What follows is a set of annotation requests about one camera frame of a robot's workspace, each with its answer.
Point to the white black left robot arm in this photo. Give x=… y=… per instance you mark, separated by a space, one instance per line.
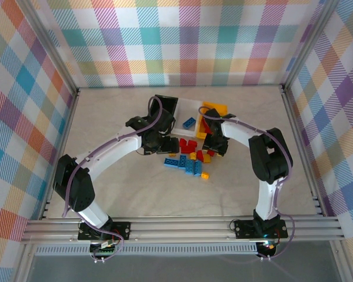
x=114 y=149

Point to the white plastic bin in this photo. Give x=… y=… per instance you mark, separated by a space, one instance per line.
x=188 y=107

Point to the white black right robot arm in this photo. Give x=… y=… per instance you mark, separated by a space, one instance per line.
x=241 y=130

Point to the small controller circuit board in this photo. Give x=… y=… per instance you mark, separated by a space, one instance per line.
x=106 y=252
x=269 y=248

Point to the plaid backdrop cloth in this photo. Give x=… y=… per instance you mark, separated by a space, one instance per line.
x=341 y=117
x=176 y=44
x=11 y=117

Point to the black plastic bin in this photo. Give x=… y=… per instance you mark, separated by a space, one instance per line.
x=167 y=101

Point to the aluminium table side rail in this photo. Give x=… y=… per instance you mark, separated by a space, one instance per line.
x=66 y=129
x=300 y=147

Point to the wide aluminium frame rail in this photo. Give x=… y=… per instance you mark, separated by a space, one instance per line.
x=179 y=229

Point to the small yellow lego brick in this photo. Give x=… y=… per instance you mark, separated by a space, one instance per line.
x=205 y=175

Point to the yellow plastic bin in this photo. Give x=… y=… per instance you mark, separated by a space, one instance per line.
x=219 y=107

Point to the aluminium frame post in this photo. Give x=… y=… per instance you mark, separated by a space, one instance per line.
x=50 y=44
x=309 y=44

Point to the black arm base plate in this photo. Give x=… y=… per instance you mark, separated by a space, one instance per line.
x=244 y=230
x=120 y=230

